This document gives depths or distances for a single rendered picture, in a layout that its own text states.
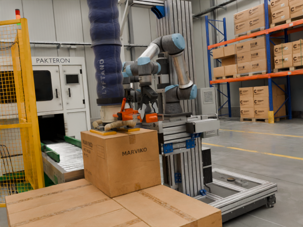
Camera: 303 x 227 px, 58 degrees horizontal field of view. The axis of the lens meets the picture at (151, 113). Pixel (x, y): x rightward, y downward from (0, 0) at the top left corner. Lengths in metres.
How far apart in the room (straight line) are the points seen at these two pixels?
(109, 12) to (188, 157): 1.41
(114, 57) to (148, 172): 0.88
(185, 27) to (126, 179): 1.45
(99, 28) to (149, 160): 1.02
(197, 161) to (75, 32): 9.97
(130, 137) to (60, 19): 10.32
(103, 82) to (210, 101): 1.07
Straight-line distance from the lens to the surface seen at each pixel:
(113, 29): 2.10
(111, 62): 2.06
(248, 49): 10.15
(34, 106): 3.11
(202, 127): 2.21
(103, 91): 2.05
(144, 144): 1.93
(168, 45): 1.99
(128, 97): 2.47
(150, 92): 1.54
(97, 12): 2.13
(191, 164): 2.61
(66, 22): 11.99
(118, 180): 1.89
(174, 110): 2.19
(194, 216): 1.56
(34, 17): 11.76
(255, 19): 10.08
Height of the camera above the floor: 1.20
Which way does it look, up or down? 4 degrees down
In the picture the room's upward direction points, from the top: 5 degrees counter-clockwise
